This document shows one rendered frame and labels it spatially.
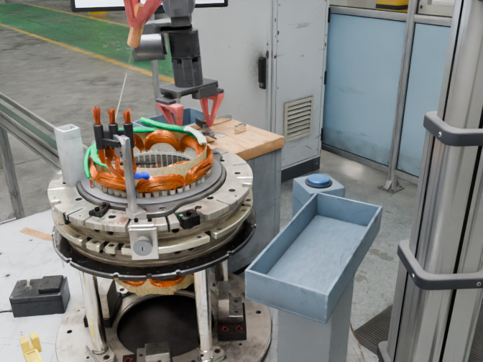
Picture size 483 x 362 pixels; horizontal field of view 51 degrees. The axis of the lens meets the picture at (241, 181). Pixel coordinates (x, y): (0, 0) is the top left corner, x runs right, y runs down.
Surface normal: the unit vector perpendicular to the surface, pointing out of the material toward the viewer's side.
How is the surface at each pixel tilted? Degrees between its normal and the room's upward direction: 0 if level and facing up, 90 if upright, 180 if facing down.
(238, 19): 90
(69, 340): 0
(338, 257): 0
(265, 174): 90
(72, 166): 90
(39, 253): 0
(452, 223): 90
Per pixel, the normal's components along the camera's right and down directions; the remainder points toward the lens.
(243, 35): -0.77, 0.27
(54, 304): 0.12, 0.42
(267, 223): 0.68, 0.30
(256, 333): -0.01, -0.91
